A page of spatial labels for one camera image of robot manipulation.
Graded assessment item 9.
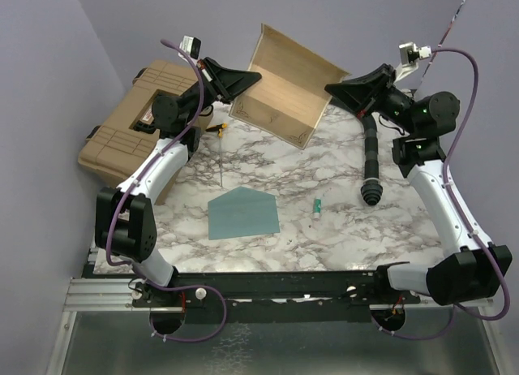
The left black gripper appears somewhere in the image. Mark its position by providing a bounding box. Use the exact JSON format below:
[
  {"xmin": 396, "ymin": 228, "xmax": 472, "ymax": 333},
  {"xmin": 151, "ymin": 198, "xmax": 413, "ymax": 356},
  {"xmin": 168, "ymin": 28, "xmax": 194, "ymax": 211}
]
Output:
[{"xmin": 181, "ymin": 57, "xmax": 261, "ymax": 126}]

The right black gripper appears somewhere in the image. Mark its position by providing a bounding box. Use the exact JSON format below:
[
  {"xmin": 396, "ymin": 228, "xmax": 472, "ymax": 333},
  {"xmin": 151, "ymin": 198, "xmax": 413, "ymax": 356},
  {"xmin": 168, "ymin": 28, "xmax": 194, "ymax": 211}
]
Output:
[{"xmin": 326, "ymin": 63, "xmax": 418, "ymax": 136}]

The teal paper envelope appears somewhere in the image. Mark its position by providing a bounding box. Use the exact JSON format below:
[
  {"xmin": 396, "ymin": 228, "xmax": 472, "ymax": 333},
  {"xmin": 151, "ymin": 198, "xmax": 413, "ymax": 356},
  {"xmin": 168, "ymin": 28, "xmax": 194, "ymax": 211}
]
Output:
[{"xmin": 208, "ymin": 187, "xmax": 280, "ymax": 240}]

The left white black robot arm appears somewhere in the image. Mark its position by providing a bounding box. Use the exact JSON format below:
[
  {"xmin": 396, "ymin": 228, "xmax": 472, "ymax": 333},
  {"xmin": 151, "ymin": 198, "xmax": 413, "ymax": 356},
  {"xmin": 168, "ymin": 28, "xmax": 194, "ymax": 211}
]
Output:
[{"xmin": 94, "ymin": 57, "xmax": 262, "ymax": 306}]

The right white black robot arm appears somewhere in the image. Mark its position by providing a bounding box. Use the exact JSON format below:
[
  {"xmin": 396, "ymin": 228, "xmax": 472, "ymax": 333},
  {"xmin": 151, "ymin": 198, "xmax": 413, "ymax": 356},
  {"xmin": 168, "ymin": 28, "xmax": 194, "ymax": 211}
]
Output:
[{"xmin": 324, "ymin": 64, "xmax": 512, "ymax": 305}]

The green white glue stick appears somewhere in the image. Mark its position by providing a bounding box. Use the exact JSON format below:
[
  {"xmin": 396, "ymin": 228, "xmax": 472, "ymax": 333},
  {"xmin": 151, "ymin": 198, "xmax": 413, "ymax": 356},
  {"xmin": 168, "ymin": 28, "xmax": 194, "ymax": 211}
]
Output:
[{"xmin": 312, "ymin": 198, "xmax": 322, "ymax": 220}]

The tan plastic tool case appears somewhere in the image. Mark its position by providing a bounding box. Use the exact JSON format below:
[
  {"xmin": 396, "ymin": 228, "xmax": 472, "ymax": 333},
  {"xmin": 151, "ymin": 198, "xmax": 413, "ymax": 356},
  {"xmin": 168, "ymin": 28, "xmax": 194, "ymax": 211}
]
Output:
[{"xmin": 78, "ymin": 60, "xmax": 197, "ymax": 188}]

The yellow handled thin screwdriver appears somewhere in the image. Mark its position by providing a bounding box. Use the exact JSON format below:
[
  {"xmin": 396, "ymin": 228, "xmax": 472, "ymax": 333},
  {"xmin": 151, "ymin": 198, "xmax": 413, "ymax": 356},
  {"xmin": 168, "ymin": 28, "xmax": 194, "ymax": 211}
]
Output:
[{"xmin": 205, "ymin": 123, "xmax": 228, "ymax": 187}]

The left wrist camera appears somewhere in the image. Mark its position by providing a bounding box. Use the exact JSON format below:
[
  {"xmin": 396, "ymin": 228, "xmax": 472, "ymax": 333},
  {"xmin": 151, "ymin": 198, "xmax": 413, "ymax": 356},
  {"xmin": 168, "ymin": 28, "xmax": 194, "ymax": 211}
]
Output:
[{"xmin": 179, "ymin": 36, "xmax": 202, "ymax": 60}]

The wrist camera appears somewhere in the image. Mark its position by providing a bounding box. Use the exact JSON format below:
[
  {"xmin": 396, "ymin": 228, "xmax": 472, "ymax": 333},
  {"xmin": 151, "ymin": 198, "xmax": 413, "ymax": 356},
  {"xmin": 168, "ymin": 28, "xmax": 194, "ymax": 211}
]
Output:
[
  {"xmin": 179, "ymin": 36, "xmax": 202, "ymax": 60},
  {"xmin": 395, "ymin": 42, "xmax": 432, "ymax": 82}
]

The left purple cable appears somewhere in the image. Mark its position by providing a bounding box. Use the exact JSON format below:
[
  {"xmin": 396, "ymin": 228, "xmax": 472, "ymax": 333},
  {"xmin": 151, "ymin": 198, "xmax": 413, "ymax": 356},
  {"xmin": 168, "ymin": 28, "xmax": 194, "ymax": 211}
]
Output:
[{"xmin": 105, "ymin": 38, "xmax": 229, "ymax": 343}]

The purple cable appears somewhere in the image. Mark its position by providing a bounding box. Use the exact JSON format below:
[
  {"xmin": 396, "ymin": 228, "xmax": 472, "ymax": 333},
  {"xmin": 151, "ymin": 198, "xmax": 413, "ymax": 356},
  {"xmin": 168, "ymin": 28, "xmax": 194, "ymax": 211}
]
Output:
[
  {"xmin": 375, "ymin": 45, "xmax": 510, "ymax": 340},
  {"xmin": 105, "ymin": 38, "xmax": 229, "ymax": 343}
]

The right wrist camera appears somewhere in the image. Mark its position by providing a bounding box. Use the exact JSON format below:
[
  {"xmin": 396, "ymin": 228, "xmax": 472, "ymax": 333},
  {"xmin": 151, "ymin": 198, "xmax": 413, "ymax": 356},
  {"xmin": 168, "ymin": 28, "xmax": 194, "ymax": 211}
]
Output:
[{"xmin": 395, "ymin": 42, "xmax": 432, "ymax": 82}]

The black corrugated hose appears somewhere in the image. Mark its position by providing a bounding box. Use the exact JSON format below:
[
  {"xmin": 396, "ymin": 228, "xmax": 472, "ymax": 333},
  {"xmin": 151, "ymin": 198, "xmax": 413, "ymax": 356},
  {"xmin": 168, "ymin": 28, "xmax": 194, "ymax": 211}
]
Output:
[{"xmin": 358, "ymin": 110, "xmax": 384, "ymax": 207}]

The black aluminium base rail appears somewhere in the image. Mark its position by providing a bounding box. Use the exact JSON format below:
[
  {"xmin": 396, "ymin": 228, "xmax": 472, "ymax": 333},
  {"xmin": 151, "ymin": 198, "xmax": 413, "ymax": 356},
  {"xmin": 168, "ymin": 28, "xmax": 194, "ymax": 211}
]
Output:
[{"xmin": 62, "ymin": 269, "xmax": 494, "ymax": 325}]

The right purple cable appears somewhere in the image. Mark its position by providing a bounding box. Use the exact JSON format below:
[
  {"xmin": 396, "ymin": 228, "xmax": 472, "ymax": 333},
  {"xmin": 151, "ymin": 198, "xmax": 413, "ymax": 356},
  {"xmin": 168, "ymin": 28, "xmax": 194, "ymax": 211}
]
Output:
[{"xmin": 375, "ymin": 45, "xmax": 510, "ymax": 340}]

